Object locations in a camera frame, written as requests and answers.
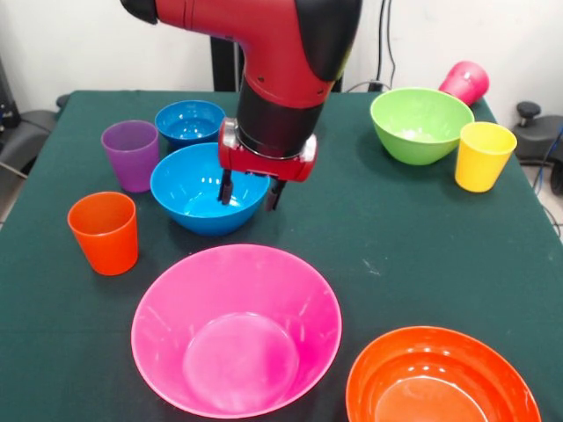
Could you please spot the light blue bowl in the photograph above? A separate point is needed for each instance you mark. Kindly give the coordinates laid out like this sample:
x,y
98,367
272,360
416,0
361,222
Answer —
x,y
189,198

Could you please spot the green bowl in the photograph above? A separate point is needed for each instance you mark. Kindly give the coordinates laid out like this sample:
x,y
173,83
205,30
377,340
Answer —
x,y
420,127

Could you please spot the small dark blue bowl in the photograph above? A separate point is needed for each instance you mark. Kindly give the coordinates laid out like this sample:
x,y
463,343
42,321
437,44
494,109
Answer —
x,y
189,121

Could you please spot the yellow cup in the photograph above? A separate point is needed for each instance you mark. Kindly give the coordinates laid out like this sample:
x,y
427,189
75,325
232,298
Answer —
x,y
481,162

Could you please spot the pink cup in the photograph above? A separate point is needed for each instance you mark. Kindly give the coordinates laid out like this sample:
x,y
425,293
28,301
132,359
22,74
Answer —
x,y
466,83

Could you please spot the orange cup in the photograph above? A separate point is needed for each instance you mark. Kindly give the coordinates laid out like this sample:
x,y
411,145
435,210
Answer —
x,y
105,237

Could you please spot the large shallow orange bowl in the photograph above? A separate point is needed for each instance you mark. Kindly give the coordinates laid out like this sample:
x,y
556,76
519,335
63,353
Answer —
x,y
440,382

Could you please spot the purple cup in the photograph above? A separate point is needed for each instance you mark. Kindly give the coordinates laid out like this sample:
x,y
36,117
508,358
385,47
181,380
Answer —
x,y
132,162

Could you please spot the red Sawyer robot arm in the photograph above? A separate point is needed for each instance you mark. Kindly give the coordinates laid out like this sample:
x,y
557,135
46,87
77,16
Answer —
x,y
272,53

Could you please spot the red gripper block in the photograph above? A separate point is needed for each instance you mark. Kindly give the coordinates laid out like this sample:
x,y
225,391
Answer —
x,y
264,167

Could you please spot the large pink bowl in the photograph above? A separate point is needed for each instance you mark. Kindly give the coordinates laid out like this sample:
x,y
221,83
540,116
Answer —
x,y
235,329

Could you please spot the black pedestal leg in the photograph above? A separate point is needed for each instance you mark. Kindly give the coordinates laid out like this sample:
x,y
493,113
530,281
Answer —
x,y
26,132
536,140

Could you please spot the dark green table cloth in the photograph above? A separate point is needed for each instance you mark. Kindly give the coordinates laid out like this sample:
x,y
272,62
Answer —
x,y
396,264

